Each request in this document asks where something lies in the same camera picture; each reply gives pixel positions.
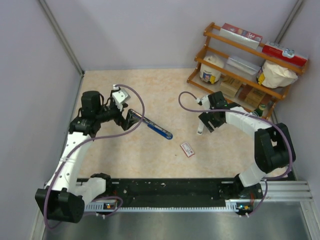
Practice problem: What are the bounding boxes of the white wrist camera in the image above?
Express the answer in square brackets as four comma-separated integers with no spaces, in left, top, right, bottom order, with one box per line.
[111,84,131,112]
[196,95,211,110]

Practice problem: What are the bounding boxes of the white bag with yellow label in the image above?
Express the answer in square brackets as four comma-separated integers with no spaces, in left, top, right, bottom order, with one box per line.
[256,60,298,89]

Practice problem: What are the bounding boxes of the dark brown cardboard box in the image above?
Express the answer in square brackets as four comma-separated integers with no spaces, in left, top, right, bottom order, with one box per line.
[238,85,272,109]

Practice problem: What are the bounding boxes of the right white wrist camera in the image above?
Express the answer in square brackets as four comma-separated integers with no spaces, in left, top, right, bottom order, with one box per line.
[196,95,211,110]

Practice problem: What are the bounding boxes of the red white wrap box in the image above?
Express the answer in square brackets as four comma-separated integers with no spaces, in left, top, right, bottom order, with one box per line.
[262,41,308,67]

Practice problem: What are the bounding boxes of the light brown cardboard box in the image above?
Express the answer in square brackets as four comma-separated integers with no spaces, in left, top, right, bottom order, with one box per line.
[219,75,242,97]

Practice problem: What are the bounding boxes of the green glass bottle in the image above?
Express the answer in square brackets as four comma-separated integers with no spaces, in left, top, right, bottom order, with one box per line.
[252,104,267,118]

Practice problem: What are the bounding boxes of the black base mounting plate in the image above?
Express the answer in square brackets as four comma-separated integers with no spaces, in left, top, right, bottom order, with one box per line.
[97,178,263,207]

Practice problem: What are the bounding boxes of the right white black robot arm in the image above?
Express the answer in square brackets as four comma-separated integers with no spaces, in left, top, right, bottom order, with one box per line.
[196,91,296,198]

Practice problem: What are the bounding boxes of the white jar with label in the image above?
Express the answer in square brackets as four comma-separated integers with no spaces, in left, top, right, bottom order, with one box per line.
[199,54,225,84]

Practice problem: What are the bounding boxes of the wooden three-tier shelf rack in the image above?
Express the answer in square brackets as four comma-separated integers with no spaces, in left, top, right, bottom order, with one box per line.
[186,22,309,119]

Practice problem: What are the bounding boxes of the blue metal stapler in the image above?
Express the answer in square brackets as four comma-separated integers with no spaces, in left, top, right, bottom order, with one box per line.
[128,109,173,140]

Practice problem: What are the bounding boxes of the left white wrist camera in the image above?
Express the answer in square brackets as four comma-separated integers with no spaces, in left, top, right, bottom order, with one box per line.
[111,84,131,112]

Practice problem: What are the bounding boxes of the aluminium frame rail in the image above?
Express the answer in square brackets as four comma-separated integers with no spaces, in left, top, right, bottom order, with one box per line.
[39,181,315,203]

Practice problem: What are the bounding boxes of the silver grey long box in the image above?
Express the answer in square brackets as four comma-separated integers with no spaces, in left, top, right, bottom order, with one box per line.
[224,55,261,81]

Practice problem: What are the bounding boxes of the grey slotted cable duct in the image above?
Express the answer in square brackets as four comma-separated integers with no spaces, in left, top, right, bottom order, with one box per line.
[84,199,253,214]

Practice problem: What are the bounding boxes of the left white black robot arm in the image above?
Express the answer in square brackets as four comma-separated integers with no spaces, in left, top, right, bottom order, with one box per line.
[35,84,133,229]

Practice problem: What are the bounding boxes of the red white staple box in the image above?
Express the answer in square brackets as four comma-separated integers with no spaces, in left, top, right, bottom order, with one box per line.
[180,142,195,158]

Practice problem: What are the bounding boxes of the red foil roll box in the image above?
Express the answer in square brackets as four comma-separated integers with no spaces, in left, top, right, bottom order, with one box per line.
[219,23,263,50]

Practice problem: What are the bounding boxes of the small white stapler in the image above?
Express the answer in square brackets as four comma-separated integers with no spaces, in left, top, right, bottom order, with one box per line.
[196,120,205,135]

